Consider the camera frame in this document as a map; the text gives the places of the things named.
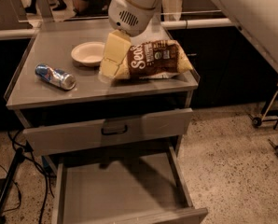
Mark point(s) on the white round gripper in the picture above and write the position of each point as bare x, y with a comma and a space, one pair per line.
129, 15

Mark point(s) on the blue silver redbull can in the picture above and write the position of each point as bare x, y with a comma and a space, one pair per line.
56, 77

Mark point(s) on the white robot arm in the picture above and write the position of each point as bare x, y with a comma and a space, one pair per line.
257, 20

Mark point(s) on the grey metal drawer cabinet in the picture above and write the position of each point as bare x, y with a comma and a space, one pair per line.
38, 103

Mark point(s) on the grey top drawer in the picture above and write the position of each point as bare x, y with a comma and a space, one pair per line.
107, 132

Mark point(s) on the grey open middle drawer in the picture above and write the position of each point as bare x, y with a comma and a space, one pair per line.
138, 185

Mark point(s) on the white paper bowl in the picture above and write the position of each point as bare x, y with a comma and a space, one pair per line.
89, 54

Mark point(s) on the brown yellow snack bag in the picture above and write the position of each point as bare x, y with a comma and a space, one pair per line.
154, 60

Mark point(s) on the black tripod leg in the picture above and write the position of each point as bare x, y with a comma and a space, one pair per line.
6, 182

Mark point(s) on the white horizontal rail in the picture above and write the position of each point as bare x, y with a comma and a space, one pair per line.
196, 24

